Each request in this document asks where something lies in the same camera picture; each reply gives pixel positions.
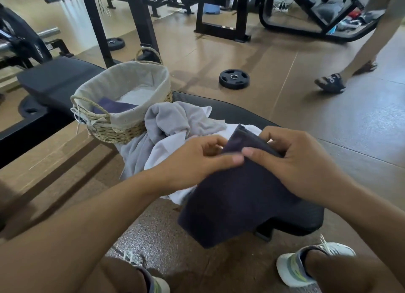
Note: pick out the black padded weight bench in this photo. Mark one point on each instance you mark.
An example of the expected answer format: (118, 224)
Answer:
(57, 77)

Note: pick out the black rubber weight plate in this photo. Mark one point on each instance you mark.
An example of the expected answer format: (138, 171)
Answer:
(226, 82)
(118, 46)

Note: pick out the person's left leg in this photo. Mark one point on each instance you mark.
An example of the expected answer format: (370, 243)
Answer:
(117, 277)

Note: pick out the large black weight plate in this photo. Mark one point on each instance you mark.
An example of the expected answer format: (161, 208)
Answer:
(23, 104)

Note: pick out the black steel base beam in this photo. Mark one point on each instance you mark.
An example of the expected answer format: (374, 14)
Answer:
(31, 134)

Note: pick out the person's leg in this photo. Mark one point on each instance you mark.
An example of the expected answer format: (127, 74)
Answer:
(117, 277)
(348, 273)

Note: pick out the black bumper plate white print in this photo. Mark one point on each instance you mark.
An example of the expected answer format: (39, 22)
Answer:
(28, 39)

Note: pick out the person's right hand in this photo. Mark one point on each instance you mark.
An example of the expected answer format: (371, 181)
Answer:
(300, 166)

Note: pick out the person's left hand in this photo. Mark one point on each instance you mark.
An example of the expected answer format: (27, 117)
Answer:
(190, 166)

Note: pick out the person's white shoe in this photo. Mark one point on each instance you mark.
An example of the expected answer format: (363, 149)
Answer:
(159, 285)
(288, 267)

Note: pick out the person's right white shoe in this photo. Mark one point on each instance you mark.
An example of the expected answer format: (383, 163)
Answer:
(288, 267)

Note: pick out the small red object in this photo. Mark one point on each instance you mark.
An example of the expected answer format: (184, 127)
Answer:
(355, 13)

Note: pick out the black barbell stand frame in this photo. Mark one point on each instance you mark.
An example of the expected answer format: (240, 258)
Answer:
(60, 47)

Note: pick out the person's right leg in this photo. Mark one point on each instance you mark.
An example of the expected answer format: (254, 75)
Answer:
(348, 273)

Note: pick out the black bench press frame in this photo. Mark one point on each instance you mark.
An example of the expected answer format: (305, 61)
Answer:
(243, 11)

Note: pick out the woven basket with white liner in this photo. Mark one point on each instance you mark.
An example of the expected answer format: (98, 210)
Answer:
(120, 77)

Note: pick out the white power strip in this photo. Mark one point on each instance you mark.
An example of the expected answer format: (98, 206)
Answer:
(281, 8)

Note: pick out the black steel squat rack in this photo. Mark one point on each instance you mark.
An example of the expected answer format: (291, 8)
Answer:
(142, 24)

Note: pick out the light grey towel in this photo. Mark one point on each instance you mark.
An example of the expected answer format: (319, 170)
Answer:
(177, 115)

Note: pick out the dark purple towel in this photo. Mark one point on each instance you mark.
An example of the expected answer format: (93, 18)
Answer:
(114, 106)
(240, 201)

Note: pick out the white towel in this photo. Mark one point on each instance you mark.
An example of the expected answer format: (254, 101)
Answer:
(164, 150)
(139, 95)

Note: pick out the blue plastic container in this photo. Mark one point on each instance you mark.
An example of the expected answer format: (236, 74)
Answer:
(211, 8)

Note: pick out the person's left white shoe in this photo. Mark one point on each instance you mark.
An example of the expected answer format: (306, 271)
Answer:
(159, 285)

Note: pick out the person's left forearm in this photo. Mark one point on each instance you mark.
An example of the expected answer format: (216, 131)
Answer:
(79, 236)

